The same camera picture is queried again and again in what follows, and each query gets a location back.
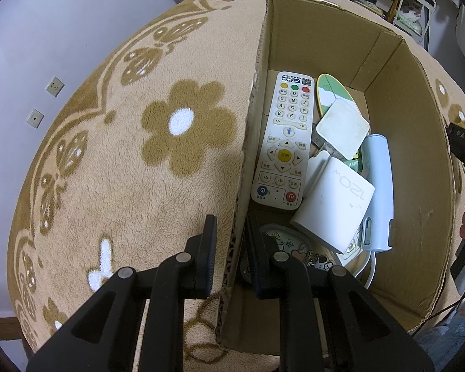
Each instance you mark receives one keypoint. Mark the beige floral plush blanket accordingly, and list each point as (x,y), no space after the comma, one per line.
(120,186)

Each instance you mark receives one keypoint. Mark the white block charger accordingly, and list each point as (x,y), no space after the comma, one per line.
(329,201)

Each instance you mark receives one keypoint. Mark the small white remote control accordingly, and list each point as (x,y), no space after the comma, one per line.
(354,246)

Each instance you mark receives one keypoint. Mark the person's blue trouser leg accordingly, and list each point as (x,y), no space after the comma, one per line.
(449,339)

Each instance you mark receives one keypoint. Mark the light blue handheld device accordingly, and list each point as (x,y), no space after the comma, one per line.
(379,186)

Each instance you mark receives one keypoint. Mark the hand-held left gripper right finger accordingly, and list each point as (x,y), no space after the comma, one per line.
(252,254)

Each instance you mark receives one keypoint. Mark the white square charger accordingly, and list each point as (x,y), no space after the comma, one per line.
(343,128)

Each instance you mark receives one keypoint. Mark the large white remote control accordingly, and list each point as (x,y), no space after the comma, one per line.
(286,124)

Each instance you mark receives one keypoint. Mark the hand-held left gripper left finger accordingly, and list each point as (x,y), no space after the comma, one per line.
(211,257)

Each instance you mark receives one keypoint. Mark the cardboard box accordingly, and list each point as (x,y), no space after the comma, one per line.
(410,186)

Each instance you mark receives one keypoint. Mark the round cartoon-print coaster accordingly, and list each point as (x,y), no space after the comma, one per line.
(294,248)

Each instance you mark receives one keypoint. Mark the white wall socket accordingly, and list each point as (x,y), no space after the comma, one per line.
(35,118)
(55,86)

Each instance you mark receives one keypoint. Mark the green oval cartoon card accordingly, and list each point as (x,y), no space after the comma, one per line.
(325,91)

